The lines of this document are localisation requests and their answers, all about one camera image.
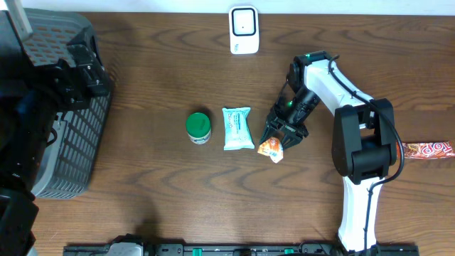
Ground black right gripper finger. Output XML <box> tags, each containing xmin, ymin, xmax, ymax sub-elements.
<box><xmin>259</xmin><ymin>120</ymin><xmax>279</xmax><ymax>144</ymax></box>
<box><xmin>281</xmin><ymin>131</ymin><xmax>304</xmax><ymax>149</ymax></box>

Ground small orange tissue pack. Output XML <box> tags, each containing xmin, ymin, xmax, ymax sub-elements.
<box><xmin>257</xmin><ymin>137</ymin><xmax>284</xmax><ymax>164</ymax></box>

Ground teal wet wipes pack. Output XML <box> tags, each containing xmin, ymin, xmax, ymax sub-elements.
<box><xmin>223</xmin><ymin>107</ymin><xmax>255</xmax><ymax>151</ymax></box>

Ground green lid jar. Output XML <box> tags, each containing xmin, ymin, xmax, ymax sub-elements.
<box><xmin>186</xmin><ymin>112</ymin><xmax>211</xmax><ymax>144</ymax></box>

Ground orange snack packet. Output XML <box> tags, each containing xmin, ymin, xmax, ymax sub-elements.
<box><xmin>397</xmin><ymin>141</ymin><xmax>454</xmax><ymax>159</ymax></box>

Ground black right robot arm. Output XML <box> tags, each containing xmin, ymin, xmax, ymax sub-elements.
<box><xmin>259</xmin><ymin>51</ymin><xmax>403</xmax><ymax>255</ymax></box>

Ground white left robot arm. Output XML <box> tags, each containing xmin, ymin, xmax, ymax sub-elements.
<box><xmin>1</xmin><ymin>9</ymin><xmax>112</xmax><ymax>255</ymax></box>

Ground grey plastic mesh basket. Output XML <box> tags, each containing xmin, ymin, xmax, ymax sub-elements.
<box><xmin>23</xmin><ymin>9</ymin><xmax>113</xmax><ymax>199</ymax></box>

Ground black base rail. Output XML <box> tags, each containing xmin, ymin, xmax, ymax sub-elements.
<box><xmin>63</xmin><ymin>233</ymin><xmax>420</xmax><ymax>256</ymax></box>

